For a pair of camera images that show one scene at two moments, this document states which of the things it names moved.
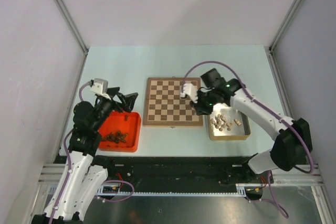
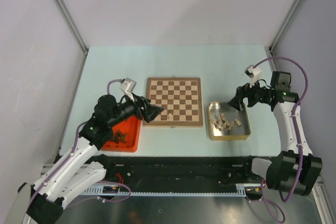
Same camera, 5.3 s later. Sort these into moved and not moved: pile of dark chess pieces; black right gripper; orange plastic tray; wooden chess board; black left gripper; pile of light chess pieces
Moved: black left gripper; black right gripper
Not moved: orange plastic tray; pile of dark chess pieces; wooden chess board; pile of light chess pieces
